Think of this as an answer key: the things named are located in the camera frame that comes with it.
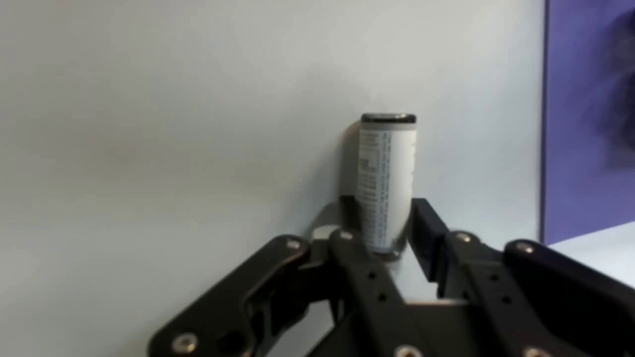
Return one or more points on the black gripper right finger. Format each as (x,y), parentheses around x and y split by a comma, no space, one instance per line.
(522,300)

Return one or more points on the purple paper mat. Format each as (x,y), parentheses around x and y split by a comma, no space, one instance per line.
(587,159)

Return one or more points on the white bottle brown cap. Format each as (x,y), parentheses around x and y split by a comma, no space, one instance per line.
(385,167)

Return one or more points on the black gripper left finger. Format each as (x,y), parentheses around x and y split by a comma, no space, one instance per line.
(272,290)

